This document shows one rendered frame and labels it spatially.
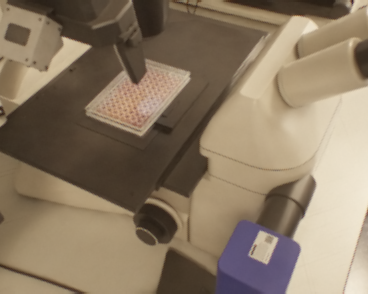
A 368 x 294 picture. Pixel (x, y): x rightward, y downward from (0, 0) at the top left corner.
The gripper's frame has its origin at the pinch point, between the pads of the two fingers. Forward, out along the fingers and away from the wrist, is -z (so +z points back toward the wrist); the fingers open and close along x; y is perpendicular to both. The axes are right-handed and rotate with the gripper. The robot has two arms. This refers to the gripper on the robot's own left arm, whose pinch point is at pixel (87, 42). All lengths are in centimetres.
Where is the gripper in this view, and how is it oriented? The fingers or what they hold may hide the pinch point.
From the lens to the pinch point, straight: 44.2
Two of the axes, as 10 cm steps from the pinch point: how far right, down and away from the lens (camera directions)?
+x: -8.7, -3.3, 3.6
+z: -1.4, -5.4, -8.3
